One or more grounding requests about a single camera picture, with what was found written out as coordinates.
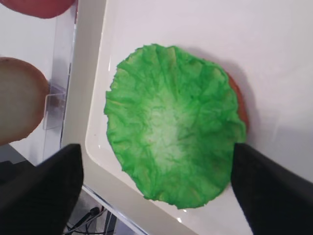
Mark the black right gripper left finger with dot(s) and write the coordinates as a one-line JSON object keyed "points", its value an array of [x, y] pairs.
{"points": [[39, 200]]}

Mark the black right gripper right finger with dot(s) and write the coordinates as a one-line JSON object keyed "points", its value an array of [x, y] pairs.
{"points": [[274, 200]]}

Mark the bread slice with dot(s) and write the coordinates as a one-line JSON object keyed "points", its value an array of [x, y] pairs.
{"points": [[23, 90], [44, 9], [241, 103]]}

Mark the green lettuce leaf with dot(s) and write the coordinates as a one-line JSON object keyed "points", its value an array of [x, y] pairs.
{"points": [[173, 121]]}

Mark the clear acrylic bread rack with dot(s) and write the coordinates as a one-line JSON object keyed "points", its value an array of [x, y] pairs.
{"points": [[56, 101]]}

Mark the white rectangular tray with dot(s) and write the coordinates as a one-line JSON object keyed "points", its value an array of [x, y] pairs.
{"points": [[265, 45]]}

